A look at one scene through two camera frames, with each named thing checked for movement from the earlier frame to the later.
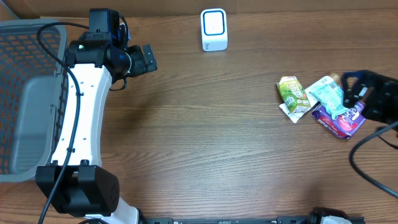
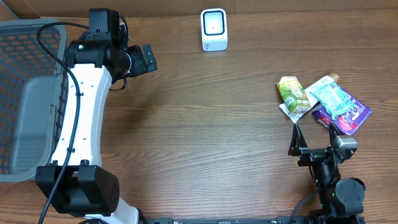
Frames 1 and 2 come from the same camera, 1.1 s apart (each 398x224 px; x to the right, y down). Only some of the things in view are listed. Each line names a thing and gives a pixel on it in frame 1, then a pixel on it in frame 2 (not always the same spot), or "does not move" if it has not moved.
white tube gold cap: [294, 117] does not move
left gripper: [148, 58] does not move
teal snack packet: [331, 96] does not move
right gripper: [374, 83] to [298, 144]
